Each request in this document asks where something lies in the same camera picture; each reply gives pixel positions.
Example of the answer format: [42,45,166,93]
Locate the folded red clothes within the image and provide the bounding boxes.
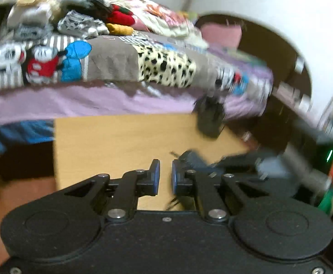
[106,4,135,27]

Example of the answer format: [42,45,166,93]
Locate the folded grey striped clothes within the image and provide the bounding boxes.
[57,11,110,39]

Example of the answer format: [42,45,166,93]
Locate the purple bed sheet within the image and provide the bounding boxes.
[0,79,267,131]

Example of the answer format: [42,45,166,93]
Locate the black sneaker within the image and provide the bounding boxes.
[193,94,225,139]
[166,196,197,211]

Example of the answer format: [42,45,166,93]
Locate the folded yellow garment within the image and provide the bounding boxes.
[106,24,134,36]

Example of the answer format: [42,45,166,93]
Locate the dark wooden headboard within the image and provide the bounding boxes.
[194,13,312,98]

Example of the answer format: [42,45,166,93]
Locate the pink pillow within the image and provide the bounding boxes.
[200,23,242,48]

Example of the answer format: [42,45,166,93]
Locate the floral cream quilt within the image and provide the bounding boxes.
[124,0,209,49]

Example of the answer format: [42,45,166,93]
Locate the cartoon patchwork blanket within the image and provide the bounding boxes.
[0,32,273,101]

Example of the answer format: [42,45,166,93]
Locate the dark wooden nightstand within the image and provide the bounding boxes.
[226,95,317,153]

